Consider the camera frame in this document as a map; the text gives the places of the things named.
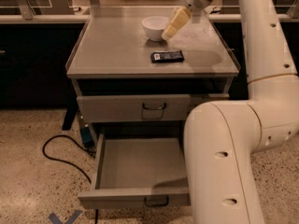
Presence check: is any open middle drawer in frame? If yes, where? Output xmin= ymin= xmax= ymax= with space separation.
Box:
xmin=78 ymin=134 xmax=190 ymax=209

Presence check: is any long dark counter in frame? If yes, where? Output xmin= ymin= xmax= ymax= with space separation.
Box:
xmin=0 ymin=13 xmax=299 ymax=110

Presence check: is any black floor cable left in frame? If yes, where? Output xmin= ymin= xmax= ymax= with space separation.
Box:
xmin=41 ymin=134 xmax=100 ymax=224

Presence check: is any blue power box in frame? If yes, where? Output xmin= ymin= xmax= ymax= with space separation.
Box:
xmin=79 ymin=127 xmax=94 ymax=148

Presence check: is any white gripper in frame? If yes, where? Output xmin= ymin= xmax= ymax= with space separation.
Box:
xmin=162 ymin=0 xmax=211 ymax=40

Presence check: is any closed grey top drawer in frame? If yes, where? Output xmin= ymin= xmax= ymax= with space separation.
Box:
xmin=77 ymin=93 xmax=229 ymax=122

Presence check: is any white ceramic bowl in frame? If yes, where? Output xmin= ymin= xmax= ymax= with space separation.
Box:
xmin=142 ymin=16 xmax=168 ymax=41

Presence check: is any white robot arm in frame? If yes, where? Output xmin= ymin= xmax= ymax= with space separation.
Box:
xmin=163 ymin=0 xmax=299 ymax=224

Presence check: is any grey metal drawer cabinet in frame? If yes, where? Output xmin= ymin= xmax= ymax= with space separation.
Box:
xmin=67 ymin=7 xmax=239 ymax=138

